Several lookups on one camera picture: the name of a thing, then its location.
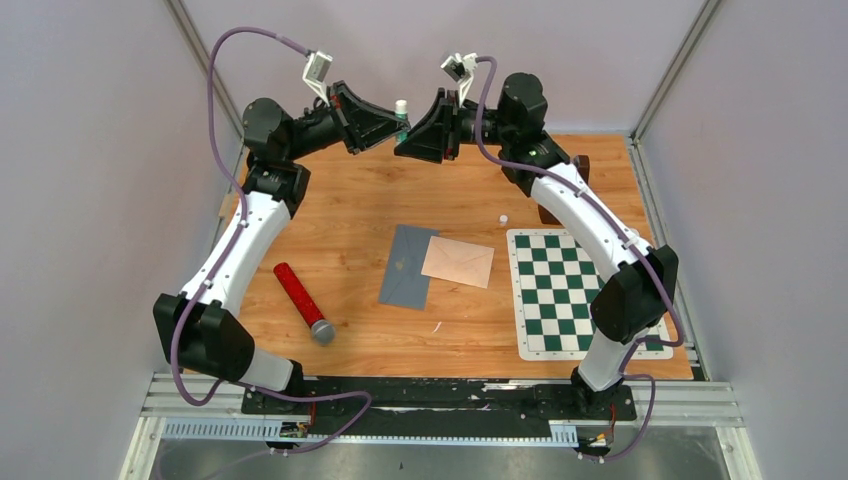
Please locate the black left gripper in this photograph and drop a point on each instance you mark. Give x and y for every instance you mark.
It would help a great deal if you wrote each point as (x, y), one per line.
(358, 123)

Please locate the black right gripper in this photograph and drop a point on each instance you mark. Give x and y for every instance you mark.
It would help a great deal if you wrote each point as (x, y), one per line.
(426, 140)

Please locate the green white glue stick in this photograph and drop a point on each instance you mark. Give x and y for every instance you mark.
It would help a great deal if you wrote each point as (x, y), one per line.
(401, 112)

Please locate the cream pink envelope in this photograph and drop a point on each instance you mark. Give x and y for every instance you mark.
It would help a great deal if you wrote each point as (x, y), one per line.
(458, 262)

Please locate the grey envelope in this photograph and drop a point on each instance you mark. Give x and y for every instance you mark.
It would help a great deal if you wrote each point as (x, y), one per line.
(403, 283)

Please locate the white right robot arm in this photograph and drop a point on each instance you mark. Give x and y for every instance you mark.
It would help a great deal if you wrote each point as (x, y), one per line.
(639, 279)

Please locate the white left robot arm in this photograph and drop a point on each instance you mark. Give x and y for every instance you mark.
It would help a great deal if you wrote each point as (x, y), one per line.
(198, 327)

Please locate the green white chessboard mat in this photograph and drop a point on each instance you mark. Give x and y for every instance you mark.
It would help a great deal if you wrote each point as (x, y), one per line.
(554, 283)

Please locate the red microphone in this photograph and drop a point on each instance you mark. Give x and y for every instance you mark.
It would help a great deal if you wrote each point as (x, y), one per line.
(321, 330)

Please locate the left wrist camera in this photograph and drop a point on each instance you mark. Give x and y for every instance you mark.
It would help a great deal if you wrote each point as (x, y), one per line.
(316, 68)

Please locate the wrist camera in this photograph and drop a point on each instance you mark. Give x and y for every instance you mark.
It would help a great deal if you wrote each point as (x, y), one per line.
(316, 68)
(460, 68)

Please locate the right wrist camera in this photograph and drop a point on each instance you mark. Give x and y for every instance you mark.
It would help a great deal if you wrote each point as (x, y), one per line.
(460, 68)

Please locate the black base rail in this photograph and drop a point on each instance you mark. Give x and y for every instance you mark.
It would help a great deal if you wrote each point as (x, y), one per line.
(433, 407)

